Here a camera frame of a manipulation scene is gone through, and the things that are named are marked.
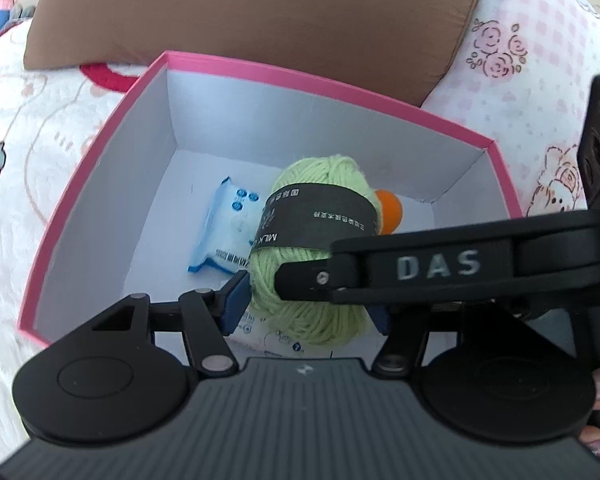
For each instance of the green yarn ball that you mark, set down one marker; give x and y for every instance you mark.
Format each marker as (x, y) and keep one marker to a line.
(313, 203)

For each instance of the small white tissue pack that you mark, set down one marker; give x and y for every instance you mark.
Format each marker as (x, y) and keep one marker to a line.
(257, 337)

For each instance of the blue wet wipes pack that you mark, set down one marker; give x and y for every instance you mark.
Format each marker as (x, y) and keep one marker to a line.
(227, 236)

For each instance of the pink checkered pillow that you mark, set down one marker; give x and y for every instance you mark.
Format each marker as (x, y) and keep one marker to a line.
(522, 77)

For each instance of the brown pillow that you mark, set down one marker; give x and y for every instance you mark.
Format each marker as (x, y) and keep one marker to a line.
(398, 48)

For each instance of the pink cardboard box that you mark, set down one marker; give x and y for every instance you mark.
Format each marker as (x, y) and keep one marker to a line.
(131, 213)

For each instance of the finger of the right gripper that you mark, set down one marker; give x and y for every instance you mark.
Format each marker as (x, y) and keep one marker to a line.
(315, 280)

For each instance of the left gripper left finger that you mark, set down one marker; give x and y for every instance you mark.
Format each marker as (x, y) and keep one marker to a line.
(208, 317)

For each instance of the orange makeup sponge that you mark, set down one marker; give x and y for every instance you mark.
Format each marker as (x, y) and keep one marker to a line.
(391, 211)

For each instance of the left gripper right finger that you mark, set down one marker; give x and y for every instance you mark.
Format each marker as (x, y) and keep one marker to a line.
(407, 331)

